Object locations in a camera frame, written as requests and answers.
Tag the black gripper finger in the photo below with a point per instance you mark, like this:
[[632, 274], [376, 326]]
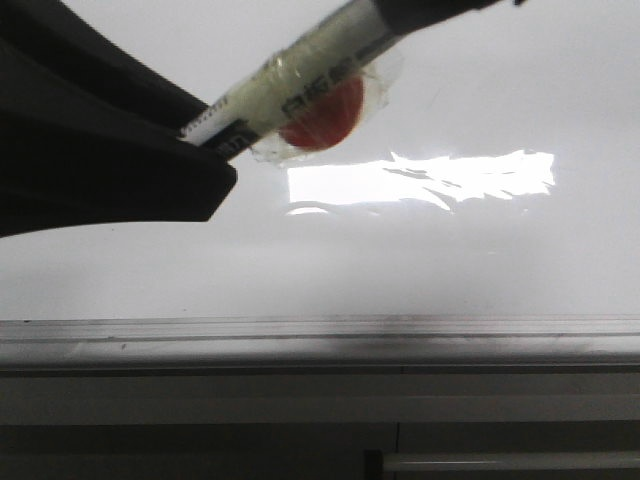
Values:
[[89, 134], [407, 16]]

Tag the black white whiteboard marker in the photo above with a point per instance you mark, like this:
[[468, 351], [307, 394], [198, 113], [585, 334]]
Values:
[[343, 46]]

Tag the white whiteboard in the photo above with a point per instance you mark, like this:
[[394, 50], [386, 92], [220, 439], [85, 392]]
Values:
[[488, 212]]

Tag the red round magnet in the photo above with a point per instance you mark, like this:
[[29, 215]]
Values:
[[328, 121]]

